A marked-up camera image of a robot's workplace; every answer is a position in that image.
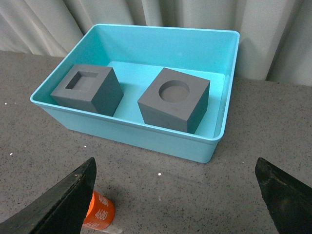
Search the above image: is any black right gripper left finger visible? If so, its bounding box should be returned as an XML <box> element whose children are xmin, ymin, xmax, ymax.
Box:
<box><xmin>0</xmin><ymin>157</ymin><xmax>97</xmax><ymax>234</ymax></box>

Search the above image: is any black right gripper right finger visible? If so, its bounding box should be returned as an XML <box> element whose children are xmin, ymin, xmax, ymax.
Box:
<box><xmin>255</xmin><ymin>157</ymin><xmax>312</xmax><ymax>234</ymax></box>

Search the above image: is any orange cylinder part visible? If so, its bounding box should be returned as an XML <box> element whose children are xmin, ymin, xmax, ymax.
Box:
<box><xmin>82</xmin><ymin>190</ymin><xmax>115</xmax><ymax>231</ymax></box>

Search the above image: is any gray cube with square hole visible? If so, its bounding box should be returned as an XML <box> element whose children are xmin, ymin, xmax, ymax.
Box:
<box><xmin>51</xmin><ymin>64</ymin><xmax>124</xmax><ymax>116</ymax></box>

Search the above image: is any gray cube with round hole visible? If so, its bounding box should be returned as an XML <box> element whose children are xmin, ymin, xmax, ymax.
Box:
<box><xmin>137</xmin><ymin>68</ymin><xmax>210</xmax><ymax>134</ymax></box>

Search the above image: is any light blue plastic box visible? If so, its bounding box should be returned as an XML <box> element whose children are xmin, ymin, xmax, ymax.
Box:
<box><xmin>30</xmin><ymin>24</ymin><xmax>240</xmax><ymax>163</ymax></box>

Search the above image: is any white pleated curtain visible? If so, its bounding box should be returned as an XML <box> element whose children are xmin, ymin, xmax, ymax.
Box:
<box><xmin>0</xmin><ymin>0</ymin><xmax>312</xmax><ymax>86</ymax></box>

